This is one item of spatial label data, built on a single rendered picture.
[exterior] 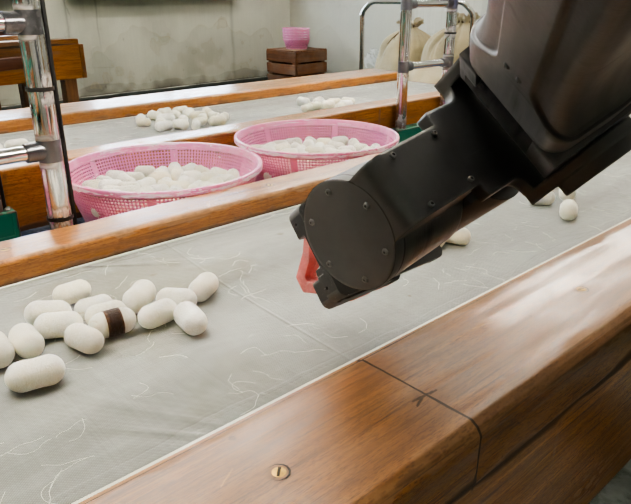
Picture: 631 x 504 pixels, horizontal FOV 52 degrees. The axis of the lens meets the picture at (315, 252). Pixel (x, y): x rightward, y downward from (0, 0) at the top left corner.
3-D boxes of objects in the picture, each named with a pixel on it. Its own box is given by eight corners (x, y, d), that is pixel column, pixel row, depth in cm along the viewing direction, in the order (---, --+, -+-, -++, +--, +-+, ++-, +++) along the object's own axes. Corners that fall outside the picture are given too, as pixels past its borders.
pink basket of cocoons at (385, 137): (429, 192, 107) (433, 135, 103) (310, 229, 90) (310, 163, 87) (320, 162, 125) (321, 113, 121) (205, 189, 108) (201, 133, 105)
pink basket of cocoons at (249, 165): (297, 215, 96) (297, 153, 92) (188, 283, 74) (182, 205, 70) (156, 192, 107) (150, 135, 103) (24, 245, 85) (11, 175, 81)
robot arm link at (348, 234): (657, 129, 30) (540, -6, 31) (550, 214, 23) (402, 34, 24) (491, 250, 39) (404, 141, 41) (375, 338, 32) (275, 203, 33)
